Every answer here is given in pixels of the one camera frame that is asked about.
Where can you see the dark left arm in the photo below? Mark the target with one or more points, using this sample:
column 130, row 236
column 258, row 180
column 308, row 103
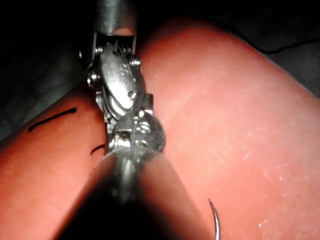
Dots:
column 152, row 200

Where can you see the right arm needle driver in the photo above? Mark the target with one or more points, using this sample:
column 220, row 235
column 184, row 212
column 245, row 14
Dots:
column 117, row 75

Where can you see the black stitching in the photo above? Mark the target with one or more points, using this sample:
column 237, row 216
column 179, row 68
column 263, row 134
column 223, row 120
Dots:
column 51, row 119

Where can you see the dark right arm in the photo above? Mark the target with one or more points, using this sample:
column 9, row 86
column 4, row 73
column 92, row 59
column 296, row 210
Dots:
column 115, row 15

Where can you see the short black thread piece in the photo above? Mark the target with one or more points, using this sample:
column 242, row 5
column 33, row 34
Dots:
column 96, row 148

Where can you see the left arm needle driver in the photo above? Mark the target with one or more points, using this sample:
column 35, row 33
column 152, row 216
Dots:
column 150, row 132

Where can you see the left arm needle driver jaw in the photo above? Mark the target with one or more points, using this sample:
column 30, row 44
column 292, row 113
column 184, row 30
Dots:
column 146, row 102

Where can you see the curved steel needle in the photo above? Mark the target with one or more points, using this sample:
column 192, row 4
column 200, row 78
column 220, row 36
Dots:
column 216, row 220

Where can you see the tissue pad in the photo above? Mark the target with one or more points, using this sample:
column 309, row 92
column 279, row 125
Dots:
column 225, row 125

